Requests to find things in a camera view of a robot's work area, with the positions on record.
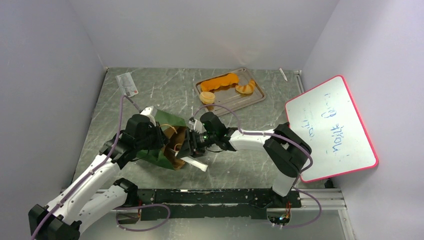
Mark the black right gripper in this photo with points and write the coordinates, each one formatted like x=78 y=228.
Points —
x=190 y=147

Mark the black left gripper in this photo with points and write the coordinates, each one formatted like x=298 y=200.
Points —
x=160 y=138

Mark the green paper bag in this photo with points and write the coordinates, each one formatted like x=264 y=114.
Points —
x=174 y=128

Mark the fake round bread roll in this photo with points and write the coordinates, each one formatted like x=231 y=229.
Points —
x=207 y=97

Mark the metal baking tray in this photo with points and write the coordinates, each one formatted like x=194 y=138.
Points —
x=228 y=97

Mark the metal tongs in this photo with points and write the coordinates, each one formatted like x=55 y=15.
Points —
x=192 y=161

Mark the fake croissant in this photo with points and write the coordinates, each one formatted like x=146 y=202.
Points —
x=246 y=89

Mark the orange fake braided bread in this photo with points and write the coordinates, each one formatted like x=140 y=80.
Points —
x=216 y=83

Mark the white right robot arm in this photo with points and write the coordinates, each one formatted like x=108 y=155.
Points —
x=283 y=146

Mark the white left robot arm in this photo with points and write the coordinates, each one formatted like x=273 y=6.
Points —
x=68 y=215

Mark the white paper receipt card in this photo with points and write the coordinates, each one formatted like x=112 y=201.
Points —
x=126 y=84

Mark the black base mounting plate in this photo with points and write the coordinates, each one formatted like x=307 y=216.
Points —
x=211 y=203

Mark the white marker pen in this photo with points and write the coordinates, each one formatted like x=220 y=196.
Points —
x=283 y=74

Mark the pink framed whiteboard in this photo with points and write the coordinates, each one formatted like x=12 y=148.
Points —
x=327 y=119

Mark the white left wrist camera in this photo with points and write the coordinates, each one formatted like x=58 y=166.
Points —
x=150 y=112

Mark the aluminium rail frame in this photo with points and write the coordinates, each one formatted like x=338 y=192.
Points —
x=321 y=199

